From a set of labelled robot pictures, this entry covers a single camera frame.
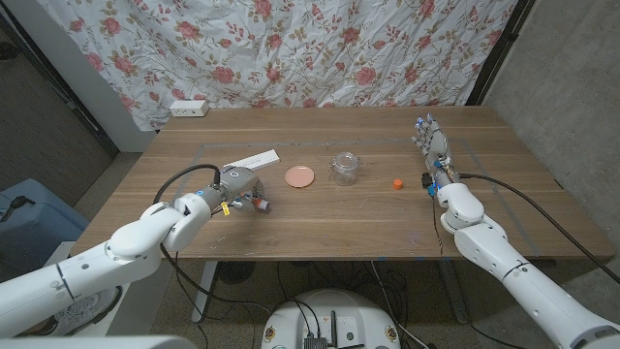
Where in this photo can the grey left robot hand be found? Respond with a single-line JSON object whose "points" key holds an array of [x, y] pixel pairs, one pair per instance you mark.
{"points": [[237, 179]]}

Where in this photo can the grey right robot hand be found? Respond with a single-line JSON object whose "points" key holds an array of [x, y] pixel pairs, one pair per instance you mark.
{"points": [[437, 145]]}

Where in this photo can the small orange cap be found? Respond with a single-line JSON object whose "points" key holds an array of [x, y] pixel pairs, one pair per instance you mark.
{"points": [[397, 184]]}

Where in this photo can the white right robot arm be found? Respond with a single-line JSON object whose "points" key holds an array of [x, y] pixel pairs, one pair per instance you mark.
{"points": [[523, 281]]}

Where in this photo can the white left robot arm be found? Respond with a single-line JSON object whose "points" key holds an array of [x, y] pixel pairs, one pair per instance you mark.
{"points": [[97, 266]]}

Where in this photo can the round pink jar lid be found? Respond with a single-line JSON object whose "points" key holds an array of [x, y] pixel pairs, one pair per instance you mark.
{"points": [[299, 177]]}

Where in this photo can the clear glass jar cup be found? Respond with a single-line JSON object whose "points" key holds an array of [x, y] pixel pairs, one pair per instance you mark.
{"points": [[345, 169]]}

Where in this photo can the flat white rectangular box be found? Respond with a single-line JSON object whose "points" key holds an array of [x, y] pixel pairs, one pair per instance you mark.
{"points": [[254, 160]]}

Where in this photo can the white power strip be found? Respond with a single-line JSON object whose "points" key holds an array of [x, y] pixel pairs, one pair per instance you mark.
{"points": [[189, 108]]}

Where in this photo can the black round floor fan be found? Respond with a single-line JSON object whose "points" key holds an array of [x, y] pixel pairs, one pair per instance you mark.
{"points": [[235, 272]]}

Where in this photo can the metal table leg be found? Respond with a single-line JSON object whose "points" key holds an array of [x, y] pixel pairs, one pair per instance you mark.
{"points": [[453, 291], [203, 291]]}

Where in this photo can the floral backdrop cloth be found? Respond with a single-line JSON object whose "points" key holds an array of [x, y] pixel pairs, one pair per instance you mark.
{"points": [[290, 48]]}

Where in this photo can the white robot torso base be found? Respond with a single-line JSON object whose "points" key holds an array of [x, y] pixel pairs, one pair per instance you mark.
{"points": [[334, 315]]}

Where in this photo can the blue plastic bin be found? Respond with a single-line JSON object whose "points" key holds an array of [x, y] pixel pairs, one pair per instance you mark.
{"points": [[39, 228]]}

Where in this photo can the white robot head rim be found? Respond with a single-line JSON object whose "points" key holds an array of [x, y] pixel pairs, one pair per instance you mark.
{"points": [[97, 342]]}

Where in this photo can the black backdrop post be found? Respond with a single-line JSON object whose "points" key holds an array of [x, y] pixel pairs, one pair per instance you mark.
{"points": [[499, 53]]}

